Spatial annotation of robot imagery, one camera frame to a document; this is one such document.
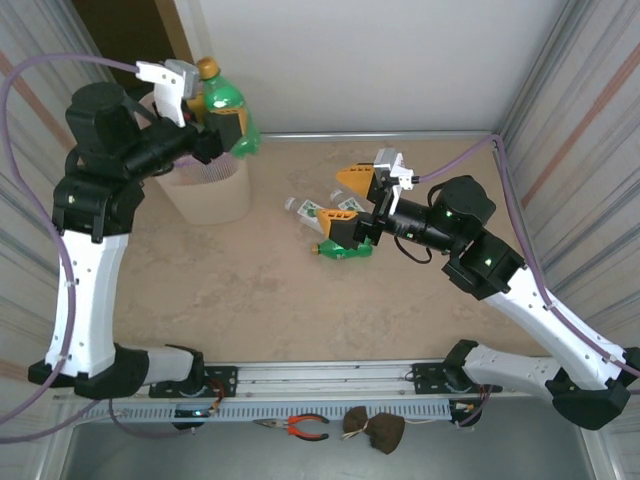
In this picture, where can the green soda bottle yellow cap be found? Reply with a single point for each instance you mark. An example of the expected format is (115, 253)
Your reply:
(340, 254)
(225, 95)

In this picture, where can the lime label clear bottle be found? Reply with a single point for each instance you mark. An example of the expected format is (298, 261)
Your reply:
(306, 210)
(350, 204)

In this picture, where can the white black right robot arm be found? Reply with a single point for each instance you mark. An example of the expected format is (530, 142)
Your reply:
(550, 320)

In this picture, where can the pink plastic waste bin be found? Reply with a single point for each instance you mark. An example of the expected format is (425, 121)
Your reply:
(215, 200)

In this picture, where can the brown cloth bag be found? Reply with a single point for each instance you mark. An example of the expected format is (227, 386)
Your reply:
(385, 432)

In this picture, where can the aluminium frame bar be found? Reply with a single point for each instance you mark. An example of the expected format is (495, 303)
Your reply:
(400, 136)

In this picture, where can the aluminium mounting rail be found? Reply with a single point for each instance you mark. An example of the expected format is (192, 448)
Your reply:
(320, 375)

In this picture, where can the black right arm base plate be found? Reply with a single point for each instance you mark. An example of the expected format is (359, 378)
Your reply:
(425, 377)

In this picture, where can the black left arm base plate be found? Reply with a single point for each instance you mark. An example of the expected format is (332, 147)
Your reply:
(225, 380)

